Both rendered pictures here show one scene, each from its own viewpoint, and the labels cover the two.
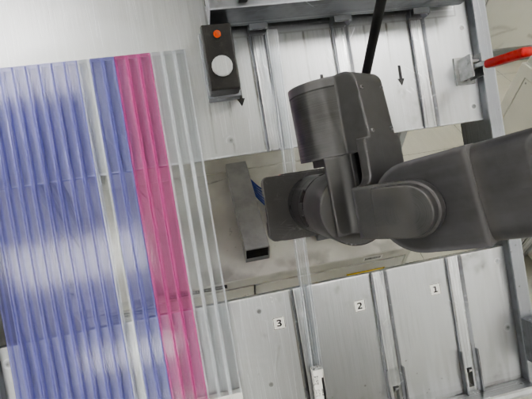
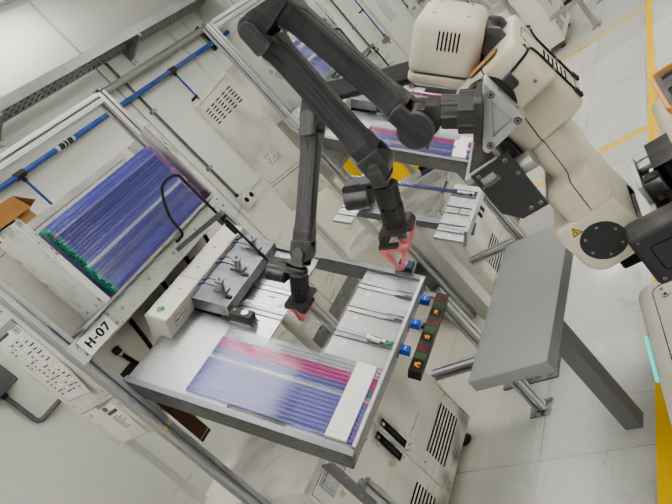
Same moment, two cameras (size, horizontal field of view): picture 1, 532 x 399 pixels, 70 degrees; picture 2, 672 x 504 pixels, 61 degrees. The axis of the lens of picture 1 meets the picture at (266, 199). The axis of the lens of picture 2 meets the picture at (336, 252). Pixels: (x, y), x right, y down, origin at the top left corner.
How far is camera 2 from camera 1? 1.44 m
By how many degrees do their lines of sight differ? 43
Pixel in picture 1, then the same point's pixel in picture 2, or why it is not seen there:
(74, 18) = (194, 353)
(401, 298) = (362, 304)
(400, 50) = not seen: hidden behind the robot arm
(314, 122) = (274, 271)
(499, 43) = (339, 281)
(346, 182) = (291, 269)
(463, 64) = not seen: hidden behind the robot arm
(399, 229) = (300, 256)
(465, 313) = (383, 289)
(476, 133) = (323, 264)
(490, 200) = (301, 239)
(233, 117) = (262, 324)
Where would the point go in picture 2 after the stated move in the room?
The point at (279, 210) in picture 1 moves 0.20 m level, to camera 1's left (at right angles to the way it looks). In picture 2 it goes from (295, 305) to (257, 357)
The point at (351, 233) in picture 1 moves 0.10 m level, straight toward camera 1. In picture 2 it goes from (302, 273) to (313, 275)
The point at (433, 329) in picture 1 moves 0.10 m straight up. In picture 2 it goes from (381, 300) to (361, 279)
